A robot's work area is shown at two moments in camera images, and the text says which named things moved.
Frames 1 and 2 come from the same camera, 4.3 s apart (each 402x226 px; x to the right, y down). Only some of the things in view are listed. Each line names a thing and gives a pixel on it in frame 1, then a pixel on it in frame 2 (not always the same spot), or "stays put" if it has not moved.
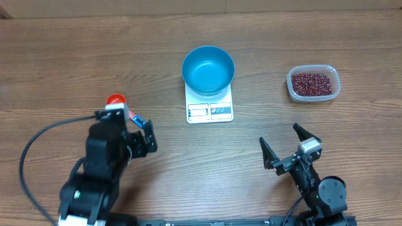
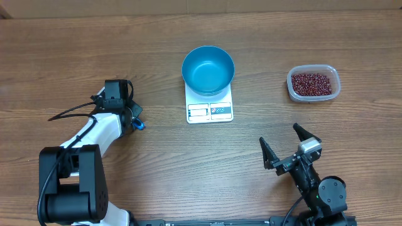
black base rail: [335, 221] stays put
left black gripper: [138, 143] → [135, 110]
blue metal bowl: [208, 71] stays put
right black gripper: [289, 161] stays put
